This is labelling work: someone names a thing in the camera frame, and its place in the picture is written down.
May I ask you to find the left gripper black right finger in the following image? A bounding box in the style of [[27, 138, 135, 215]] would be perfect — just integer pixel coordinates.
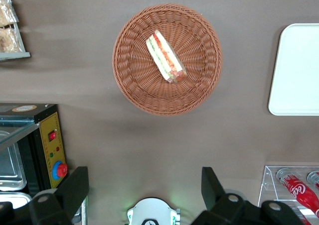
[[190, 166, 305, 225]]

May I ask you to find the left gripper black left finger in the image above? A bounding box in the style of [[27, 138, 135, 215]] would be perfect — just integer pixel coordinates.
[[28, 166, 90, 225]]

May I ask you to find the triangle sandwich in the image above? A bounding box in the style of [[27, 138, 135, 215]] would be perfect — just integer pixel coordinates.
[[146, 29, 187, 84]]

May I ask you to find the brown wicker basket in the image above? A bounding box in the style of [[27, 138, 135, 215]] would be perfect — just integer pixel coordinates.
[[112, 3, 223, 116]]

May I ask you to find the cream plastic tray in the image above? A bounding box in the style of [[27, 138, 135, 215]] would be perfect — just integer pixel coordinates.
[[268, 23, 319, 116]]

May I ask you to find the tray of packaged snacks right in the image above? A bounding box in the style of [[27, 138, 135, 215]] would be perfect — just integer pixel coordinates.
[[0, 0, 31, 62]]

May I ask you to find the clear acrylic bottle rack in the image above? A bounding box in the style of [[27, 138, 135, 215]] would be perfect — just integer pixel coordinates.
[[257, 165, 319, 225]]

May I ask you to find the steel food pan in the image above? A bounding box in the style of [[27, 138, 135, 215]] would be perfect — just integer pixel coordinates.
[[0, 130, 27, 192], [0, 192, 33, 210]]

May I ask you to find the black food warmer yellow panel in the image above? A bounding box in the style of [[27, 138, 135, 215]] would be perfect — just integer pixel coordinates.
[[0, 103, 69, 225]]

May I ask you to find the clear bag of rice snacks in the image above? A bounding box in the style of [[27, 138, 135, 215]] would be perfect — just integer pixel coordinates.
[[0, 27, 23, 53], [0, 0, 19, 28]]

